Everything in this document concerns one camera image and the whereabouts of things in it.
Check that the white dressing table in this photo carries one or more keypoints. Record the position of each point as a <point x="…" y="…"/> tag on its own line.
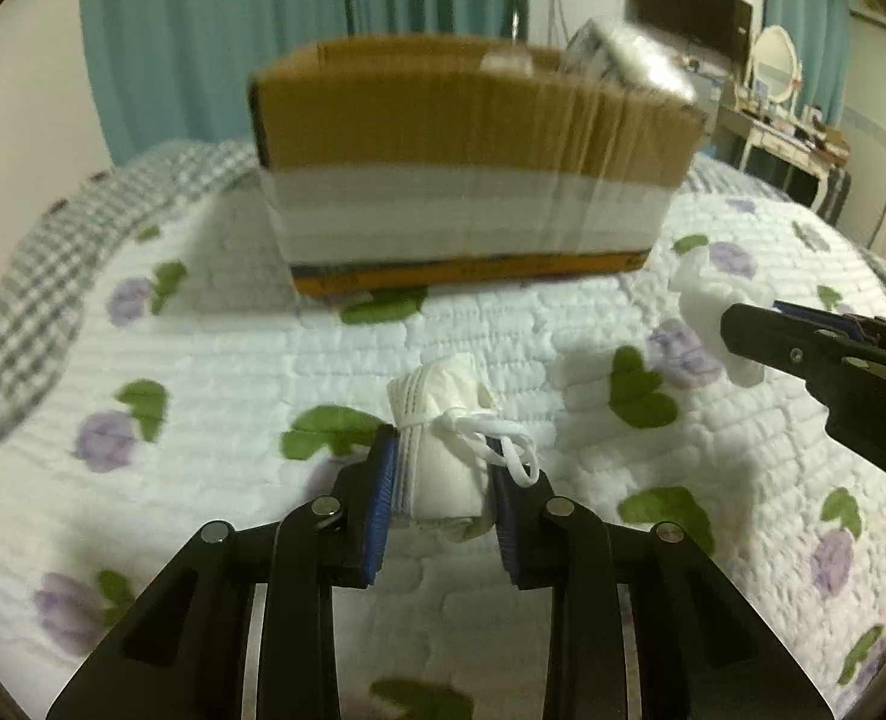
<point x="737" y="135"/>

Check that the black wall television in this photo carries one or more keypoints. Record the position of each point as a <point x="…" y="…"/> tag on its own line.
<point x="724" y="26"/>

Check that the white oval vanity mirror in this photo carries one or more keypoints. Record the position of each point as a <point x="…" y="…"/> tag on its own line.
<point x="775" y="69"/>

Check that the white blue socks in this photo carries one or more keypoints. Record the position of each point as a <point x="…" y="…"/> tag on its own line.
<point x="704" y="294"/>

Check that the grey checked bedsheet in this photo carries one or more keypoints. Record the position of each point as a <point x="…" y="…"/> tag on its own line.
<point x="44" y="285"/>

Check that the teal window curtain right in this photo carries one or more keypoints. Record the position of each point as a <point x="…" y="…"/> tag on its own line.
<point x="819" y="30"/>

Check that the white sock with string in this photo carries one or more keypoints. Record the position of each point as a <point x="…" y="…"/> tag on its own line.
<point x="450" y="430"/>

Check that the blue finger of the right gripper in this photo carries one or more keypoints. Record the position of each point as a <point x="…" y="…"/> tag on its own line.
<point x="841" y="325"/>

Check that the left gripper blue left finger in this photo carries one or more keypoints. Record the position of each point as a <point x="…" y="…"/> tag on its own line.
<point x="377" y="507"/>

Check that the floral tissue pack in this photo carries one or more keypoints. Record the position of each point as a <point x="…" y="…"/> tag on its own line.
<point x="615" y="52"/>

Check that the white floral quilt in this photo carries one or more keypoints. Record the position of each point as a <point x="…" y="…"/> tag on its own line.
<point x="201" y="388"/>

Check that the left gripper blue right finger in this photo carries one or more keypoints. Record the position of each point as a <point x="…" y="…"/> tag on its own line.
<point x="524" y="543"/>

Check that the open cardboard box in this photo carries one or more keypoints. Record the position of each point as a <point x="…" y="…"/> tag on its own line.
<point x="391" y="162"/>

